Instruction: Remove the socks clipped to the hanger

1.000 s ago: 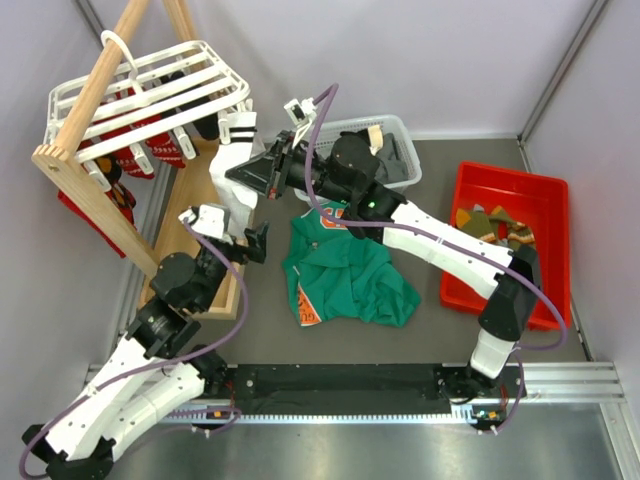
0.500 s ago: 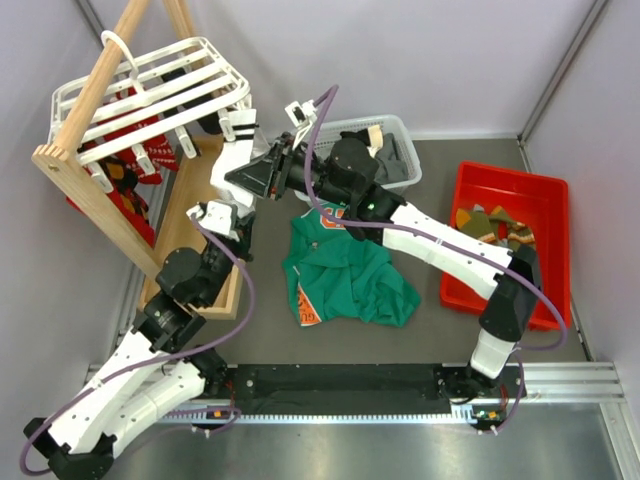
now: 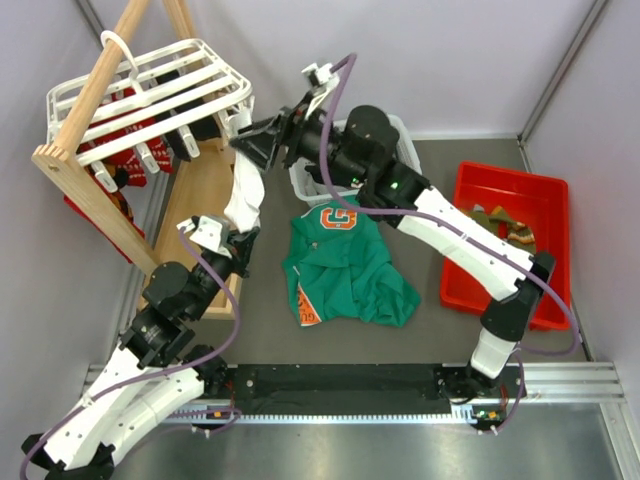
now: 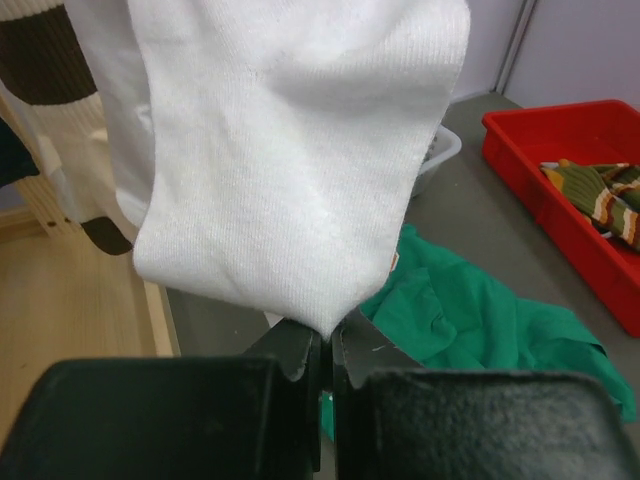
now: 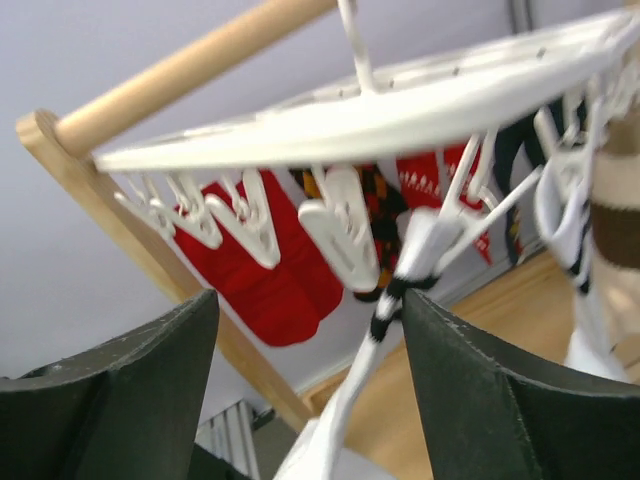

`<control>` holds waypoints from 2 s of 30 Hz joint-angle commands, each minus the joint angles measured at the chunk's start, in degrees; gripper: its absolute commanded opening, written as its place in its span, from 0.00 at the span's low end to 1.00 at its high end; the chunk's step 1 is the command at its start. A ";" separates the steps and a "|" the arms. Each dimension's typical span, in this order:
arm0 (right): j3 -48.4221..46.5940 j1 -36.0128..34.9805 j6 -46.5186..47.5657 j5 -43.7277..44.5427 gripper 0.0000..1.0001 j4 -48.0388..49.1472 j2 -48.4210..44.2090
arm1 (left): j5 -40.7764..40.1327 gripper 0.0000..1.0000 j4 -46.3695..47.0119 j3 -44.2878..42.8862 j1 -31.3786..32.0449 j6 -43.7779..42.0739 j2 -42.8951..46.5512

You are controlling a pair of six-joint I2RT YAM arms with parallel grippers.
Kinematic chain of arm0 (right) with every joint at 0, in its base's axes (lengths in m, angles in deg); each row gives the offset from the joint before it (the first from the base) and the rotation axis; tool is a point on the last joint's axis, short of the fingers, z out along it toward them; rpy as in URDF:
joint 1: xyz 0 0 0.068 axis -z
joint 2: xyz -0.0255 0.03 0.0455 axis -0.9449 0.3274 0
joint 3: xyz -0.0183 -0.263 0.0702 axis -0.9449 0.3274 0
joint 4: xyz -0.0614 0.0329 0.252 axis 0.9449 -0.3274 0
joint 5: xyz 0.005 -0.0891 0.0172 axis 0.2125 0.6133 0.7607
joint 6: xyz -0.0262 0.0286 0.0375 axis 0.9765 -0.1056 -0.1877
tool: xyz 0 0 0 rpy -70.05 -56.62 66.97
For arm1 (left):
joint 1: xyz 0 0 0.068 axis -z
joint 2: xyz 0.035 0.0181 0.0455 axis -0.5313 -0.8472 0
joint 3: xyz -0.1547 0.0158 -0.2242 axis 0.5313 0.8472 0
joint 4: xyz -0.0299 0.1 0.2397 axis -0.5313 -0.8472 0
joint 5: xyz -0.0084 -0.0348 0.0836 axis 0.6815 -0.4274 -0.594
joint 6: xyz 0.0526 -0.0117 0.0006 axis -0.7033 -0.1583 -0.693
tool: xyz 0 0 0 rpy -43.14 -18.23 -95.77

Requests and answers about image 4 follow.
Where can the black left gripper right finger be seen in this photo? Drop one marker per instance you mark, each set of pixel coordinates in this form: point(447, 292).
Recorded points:
point(394, 419)

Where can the black socks on hanger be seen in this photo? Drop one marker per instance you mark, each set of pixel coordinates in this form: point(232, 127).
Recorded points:
point(16, 161)

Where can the wooden hanger stand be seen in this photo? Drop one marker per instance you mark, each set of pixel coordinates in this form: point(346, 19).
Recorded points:
point(62, 297)

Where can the red plastic bin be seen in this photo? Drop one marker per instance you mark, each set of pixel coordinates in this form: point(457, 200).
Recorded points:
point(517, 142)

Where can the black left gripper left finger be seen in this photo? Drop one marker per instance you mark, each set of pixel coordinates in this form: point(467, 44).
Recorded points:
point(254, 415)

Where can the brown cream sock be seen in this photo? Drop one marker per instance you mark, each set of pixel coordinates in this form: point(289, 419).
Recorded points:
point(50, 86)

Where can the white plastic laundry basket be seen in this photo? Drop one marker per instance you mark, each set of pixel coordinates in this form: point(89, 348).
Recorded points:
point(445, 145)

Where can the green jersey shirt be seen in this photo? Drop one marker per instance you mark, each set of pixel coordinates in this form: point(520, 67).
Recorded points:
point(447, 313)

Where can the olive orange striped sock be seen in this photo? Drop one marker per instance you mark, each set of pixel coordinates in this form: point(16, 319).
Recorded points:
point(578, 183)

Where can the white sock black stripes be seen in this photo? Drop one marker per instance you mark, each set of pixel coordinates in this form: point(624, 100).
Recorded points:
point(287, 139)

